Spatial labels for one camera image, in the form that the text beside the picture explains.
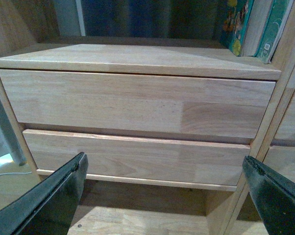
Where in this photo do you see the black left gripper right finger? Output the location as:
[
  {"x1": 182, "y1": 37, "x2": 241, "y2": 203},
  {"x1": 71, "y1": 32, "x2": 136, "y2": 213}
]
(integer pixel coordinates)
[{"x1": 242, "y1": 156, "x2": 295, "y2": 235}]

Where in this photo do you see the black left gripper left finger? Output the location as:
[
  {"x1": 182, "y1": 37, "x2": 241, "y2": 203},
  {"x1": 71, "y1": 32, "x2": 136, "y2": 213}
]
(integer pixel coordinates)
[{"x1": 0, "y1": 152, "x2": 88, "y2": 235}]

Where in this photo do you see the lower right wooden drawer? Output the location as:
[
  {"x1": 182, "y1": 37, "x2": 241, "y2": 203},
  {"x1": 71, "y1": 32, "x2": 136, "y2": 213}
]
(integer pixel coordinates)
[{"x1": 264, "y1": 145, "x2": 295, "y2": 183}]

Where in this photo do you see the lower left wooden drawer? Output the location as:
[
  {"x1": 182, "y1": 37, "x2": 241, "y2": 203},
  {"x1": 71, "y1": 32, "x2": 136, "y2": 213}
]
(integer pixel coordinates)
[{"x1": 23, "y1": 129, "x2": 250, "y2": 191}]

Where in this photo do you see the grey metal leg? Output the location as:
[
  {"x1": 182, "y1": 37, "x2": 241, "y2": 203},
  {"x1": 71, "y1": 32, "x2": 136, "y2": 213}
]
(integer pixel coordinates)
[{"x1": 0, "y1": 100, "x2": 26, "y2": 165}]

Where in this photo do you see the upper left wooden drawer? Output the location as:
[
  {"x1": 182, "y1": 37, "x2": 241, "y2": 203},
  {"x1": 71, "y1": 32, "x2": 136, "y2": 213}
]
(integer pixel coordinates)
[{"x1": 0, "y1": 70, "x2": 275, "y2": 138}]

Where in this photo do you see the wooden bookshelf unit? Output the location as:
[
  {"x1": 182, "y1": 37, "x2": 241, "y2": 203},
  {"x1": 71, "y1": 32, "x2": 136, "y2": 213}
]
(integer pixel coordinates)
[{"x1": 0, "y1": 0, "x2": 295, "y2": 235}]

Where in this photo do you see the teal cover book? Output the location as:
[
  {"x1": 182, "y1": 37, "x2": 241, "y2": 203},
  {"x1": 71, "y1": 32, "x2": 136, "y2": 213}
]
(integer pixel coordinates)
[{"x1": 256, "y1": 0, "x2": 294, "y2": 64}]

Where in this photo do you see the colourful green picture book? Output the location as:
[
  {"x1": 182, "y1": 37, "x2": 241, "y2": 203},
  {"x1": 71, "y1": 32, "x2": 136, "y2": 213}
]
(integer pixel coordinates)
[{"x1": 220, "y1": 0, "x2": 254, "y2": 56}]

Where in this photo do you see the white cable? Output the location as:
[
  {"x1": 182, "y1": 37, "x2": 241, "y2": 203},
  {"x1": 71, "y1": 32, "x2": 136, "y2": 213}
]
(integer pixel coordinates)
[{"x1": 0, "y1": 171, "x2": 32, "y2": 178}]

